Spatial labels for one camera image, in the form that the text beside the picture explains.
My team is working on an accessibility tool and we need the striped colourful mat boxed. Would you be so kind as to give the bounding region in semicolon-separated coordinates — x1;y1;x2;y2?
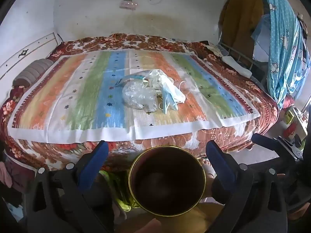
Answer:
7;49;261;143

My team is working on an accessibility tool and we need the green box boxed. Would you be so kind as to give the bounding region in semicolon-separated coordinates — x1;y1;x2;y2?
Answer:
284;109;296;125

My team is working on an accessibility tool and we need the brown hanging coat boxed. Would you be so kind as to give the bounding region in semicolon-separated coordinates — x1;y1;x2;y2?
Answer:
219;0;266;68

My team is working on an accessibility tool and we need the person's right foot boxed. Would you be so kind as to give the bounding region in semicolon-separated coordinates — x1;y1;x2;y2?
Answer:
199;159;217;179

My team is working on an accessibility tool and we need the metal bed rail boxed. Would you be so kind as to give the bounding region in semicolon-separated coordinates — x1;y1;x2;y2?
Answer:
219;42;268;83

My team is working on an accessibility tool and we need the brown floral blanket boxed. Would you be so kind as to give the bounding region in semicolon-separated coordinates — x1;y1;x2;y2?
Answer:
0;33;280;175

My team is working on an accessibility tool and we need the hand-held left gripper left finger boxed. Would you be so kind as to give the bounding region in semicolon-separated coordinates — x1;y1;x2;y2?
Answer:
27;140;114;233

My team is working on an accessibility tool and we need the clear blue-edged wrapper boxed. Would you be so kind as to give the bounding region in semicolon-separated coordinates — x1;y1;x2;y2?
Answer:
114;75;147;88

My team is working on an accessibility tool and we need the blue face mask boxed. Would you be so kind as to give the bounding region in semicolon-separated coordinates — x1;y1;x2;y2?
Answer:
158;91;185;114

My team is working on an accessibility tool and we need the white power strip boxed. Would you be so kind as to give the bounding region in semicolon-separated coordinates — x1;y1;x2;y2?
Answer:
119;1;138;11

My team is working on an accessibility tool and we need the person's brown fleece garment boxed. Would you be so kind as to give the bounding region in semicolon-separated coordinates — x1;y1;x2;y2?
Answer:
114;203;225;233

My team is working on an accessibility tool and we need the pink cloth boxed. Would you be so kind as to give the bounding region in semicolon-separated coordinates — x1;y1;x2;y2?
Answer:
0;161;25;199

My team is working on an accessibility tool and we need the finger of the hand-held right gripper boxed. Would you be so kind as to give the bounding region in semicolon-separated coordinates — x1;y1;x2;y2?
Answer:
251;133;304;162

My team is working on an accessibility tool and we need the white wooden headboard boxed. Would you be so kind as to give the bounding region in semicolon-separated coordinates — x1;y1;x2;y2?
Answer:
0;32;64;80

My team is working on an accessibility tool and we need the dark gold-rimmed trash bin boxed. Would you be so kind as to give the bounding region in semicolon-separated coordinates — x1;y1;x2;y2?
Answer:
128;145;207;217

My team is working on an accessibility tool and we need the red container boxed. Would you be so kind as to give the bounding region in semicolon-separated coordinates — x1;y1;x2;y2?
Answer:
283;123;298;139

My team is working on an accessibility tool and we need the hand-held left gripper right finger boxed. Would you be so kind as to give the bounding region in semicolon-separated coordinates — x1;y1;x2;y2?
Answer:
205;140;288;233

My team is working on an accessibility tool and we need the grey striped pillow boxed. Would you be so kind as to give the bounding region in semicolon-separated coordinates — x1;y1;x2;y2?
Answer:
13;59;54;87

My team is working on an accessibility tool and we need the green floral slipper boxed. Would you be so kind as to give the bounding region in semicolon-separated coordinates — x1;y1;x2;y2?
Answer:
98;170;136;211

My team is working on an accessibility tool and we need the pale blue plastic bag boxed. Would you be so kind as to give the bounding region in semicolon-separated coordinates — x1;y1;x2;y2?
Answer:
251;15;271;61

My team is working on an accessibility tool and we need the white folded towel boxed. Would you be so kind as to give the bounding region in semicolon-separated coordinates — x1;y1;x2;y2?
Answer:
222;56;253;78

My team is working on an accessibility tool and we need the blue dotted printed cloth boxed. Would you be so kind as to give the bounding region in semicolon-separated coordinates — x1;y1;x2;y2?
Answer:
251;0;309;110

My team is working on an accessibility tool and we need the clear plastic bag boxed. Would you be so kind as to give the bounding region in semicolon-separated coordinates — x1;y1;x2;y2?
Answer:
121;82;158;113

